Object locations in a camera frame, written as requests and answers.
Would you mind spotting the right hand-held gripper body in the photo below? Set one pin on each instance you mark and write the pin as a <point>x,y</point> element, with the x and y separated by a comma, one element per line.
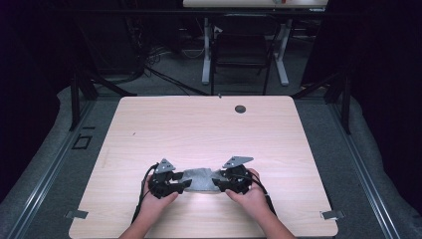
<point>237,181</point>

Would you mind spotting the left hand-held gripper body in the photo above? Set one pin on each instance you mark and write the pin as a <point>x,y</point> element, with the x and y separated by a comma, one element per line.
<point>162,184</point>

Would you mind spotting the grey sock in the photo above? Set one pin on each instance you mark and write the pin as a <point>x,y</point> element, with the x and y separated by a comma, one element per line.
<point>202,191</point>
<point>200,179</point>

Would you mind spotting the person's left hand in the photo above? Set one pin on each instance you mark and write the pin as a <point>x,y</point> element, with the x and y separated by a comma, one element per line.
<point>156,205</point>

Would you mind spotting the person's right hand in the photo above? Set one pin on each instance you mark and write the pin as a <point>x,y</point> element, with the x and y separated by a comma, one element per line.
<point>252,202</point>

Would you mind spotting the black tape square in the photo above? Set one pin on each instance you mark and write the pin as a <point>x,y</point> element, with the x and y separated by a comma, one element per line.
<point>74,142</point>

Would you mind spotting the black metal stand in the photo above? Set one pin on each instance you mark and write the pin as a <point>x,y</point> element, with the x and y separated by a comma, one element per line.
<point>75,99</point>
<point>346,106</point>

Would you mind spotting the white desk leg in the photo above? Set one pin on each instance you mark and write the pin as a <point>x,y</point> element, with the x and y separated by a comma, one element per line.
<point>207,49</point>
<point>282,56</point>

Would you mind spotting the black chair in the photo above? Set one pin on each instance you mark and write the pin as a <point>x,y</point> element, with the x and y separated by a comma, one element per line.
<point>241,49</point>

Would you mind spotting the white desk top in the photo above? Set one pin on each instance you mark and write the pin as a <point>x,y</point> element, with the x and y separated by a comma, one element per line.
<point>232,3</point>

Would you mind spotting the grey table bracket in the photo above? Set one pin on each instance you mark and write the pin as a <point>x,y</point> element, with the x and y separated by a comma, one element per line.
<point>77,214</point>
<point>331,214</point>

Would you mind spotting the aluminium floor rail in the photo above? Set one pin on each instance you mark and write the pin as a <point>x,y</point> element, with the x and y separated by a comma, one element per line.
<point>361,166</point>
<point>49,169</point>

